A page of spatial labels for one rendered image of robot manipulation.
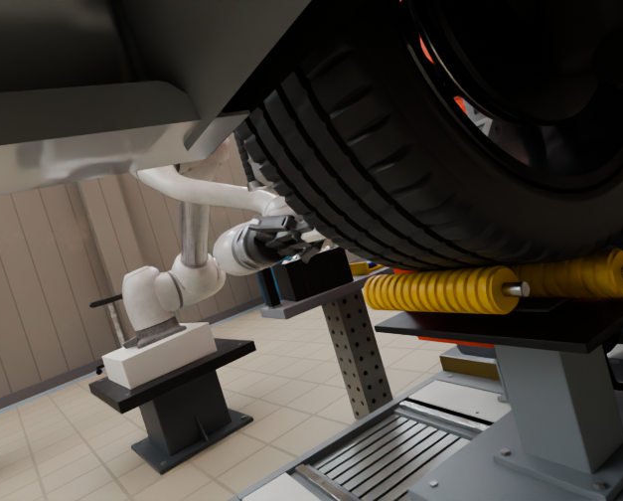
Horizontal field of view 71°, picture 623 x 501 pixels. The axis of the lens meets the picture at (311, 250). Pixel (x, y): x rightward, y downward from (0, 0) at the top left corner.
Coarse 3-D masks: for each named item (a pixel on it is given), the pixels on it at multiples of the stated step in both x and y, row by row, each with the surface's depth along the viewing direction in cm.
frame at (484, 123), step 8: (464, 104) 88; (472, 112) 87; (480, 112) 86; (472, 120) 88; (480, 120) 86; (488, 120) 84; (480, 128) 86; (488, 128) 83; (496, 128) 84; (488, 136) 82; (496, 136) 83; (248, 160) 64; (256, 168) 63; (256, 176) 63; (264, 184) 64; (272, 184) 63
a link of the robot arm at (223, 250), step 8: (264, 216) 94; (240, 224) 91; (248, 224) 89; (232, 232) 87; (224, 240) 88; (232, 240) 85; (216, 248) 91; (224, 248) 87; (232, 248) 85; (216, 256) 92; (224, 256) 87; (232, 256) 85; (224, 264) 89; (232, 264) 87; (232, 272) 91; (240, 272) 88; (248, 272) 88
